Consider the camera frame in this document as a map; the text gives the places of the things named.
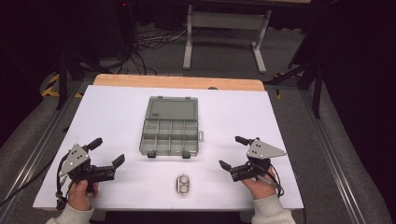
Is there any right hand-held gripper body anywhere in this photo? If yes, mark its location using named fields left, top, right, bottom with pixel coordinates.
left=231, top=138, right=288, bottom=183

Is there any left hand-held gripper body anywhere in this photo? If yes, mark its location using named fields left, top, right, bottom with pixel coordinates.
left=57, top=143, right=117, bottom=191

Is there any small clear oval case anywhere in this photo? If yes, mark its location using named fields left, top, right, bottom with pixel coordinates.
left=175, top=173, right=191, bottom=197

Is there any clear grey compartment organizer box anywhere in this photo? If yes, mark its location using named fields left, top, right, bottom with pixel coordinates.
left=138, top=95, right=205, bottom=160

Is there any person's left hand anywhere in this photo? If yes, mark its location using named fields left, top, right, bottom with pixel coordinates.
left=67, top=179, right=100, bottom=212

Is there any person's right hand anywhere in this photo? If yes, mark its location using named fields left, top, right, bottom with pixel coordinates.
left=241, top=167, right=278, bottom=201

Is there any white board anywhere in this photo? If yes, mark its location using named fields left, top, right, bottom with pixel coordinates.
left=32, top=84, right=304, bottom=211

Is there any yellow black hazard tape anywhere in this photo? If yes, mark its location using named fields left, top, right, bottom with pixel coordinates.
left=273, top=71, right=304, bottom=101
left=41, top=72, right=84, bottom=99

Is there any black metal stand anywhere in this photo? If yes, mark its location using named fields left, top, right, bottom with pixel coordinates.
left=49, top=0, right=106, bottom=112
left=264, top=0, right=327, bottom=119

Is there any wooden table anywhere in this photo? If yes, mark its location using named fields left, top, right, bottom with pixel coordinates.
left=92, top=74, right=266, bottom=92

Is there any left hand-held gripper black cable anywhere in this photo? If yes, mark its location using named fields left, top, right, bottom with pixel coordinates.
left=55, top=153, right=73, bottom=211

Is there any hand-held gripper black cable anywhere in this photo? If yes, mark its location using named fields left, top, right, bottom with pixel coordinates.
left=55, top=153, right=73, bottom=211
left=257, top=167, right=285, bottom=198

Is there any aluminium floor rail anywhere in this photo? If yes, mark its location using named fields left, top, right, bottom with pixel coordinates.
left=0, top=79, right=86, bottom=224
left=298, top=89, right=366, bottom=224

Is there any right hand-held gripper black cable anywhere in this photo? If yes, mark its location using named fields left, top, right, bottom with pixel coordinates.
left=257, top=167, right=285, bottom=198

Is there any thin black floor cable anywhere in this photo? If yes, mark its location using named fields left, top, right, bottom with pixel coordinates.
left=0, top=157, right=56, bottom=208

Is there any bundle of floor cables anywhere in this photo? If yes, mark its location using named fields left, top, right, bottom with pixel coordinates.
left=102, top=27, right=189, bottom=77

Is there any white metal desk frame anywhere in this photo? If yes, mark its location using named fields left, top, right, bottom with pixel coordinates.
left=182, top=4, right=273, bottom=75

